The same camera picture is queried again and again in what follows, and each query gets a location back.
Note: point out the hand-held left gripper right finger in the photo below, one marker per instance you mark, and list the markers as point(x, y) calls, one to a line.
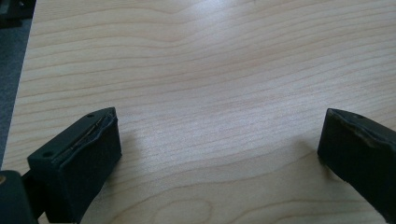
point(358, 155)

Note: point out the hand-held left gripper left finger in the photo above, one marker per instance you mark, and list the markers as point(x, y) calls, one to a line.
point(77, 161)

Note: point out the dark stand base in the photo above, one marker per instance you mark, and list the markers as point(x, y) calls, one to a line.
point(14, 11)

